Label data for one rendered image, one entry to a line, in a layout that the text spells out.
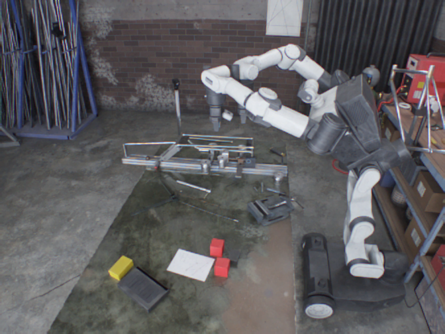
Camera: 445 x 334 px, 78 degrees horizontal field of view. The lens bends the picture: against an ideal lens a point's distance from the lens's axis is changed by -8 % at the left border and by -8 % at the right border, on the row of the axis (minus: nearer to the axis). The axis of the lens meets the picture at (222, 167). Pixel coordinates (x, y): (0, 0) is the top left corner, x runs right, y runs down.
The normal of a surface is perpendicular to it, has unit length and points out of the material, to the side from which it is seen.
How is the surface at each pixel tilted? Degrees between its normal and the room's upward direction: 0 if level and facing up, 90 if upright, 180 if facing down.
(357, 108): 99
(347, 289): 0
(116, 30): 90
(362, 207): 90
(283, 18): 90
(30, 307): 0
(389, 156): 90
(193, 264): 0
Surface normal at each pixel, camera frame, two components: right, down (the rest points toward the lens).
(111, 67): -0.15, 0.55
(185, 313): 0.00, -0.83
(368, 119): -0.35, 0.65
